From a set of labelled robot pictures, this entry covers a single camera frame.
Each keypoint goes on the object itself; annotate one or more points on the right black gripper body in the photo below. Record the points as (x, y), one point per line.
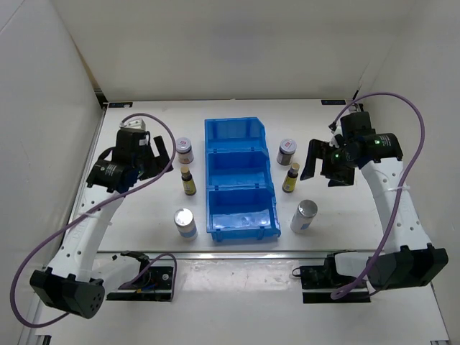
(337, 164)

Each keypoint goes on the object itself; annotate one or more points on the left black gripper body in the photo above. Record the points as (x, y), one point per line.
(149, 166)

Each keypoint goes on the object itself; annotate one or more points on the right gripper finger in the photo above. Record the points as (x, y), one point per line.
(317, 149)
(333, 182)

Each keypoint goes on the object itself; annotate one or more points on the silver-lid bead jar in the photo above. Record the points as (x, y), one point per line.
(185, 224)
(305, 213)

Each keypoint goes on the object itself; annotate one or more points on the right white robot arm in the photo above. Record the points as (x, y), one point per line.
(407, 257)

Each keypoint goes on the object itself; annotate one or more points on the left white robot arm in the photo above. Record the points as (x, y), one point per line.
(69, 283)

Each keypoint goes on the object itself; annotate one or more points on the right yellow-label sauce bottle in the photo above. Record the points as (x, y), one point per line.
(288, 185)

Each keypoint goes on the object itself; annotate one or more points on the yellow-label sauce bottle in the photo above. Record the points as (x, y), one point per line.
(189, 185)
(288, 185)

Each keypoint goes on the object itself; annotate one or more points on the left yellow-label sauce bottle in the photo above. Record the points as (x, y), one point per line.
(189, 185)

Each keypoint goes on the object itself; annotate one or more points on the middle blue storage bin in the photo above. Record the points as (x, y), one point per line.
(232, 169)

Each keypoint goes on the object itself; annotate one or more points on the blue storage bin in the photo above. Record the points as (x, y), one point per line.
(242, 213)
(234, 134)
(232, 169)

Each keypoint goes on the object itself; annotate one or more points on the far blue storage bin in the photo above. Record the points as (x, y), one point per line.
(234, 134)

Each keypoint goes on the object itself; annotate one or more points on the near blue storage bin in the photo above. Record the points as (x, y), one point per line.
(242, 213)

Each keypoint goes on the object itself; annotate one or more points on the aluminium table edge rail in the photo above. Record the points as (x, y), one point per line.
(232, 255)

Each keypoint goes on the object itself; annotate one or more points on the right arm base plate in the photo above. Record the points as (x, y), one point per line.
(317, 286)

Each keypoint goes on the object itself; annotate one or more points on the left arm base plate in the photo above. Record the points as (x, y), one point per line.
(156, 285)

